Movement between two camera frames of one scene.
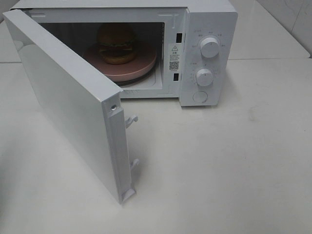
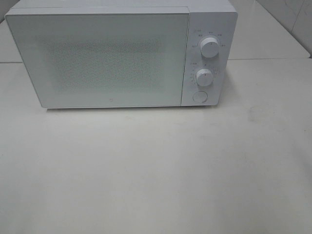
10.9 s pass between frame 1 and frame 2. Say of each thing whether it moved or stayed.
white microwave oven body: stayed
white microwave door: moved
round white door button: stayed
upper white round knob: stayed
